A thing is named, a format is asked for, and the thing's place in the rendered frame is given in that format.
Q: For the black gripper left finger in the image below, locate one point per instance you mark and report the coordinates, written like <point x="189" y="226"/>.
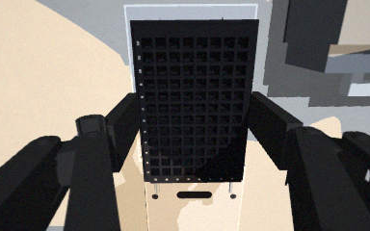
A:
<point x="34" y="181"/>

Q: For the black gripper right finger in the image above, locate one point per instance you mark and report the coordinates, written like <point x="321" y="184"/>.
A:
<point x="322" y="194"/>

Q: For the black assay plate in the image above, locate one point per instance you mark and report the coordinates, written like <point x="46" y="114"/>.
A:
<point x="194" y="84"/>

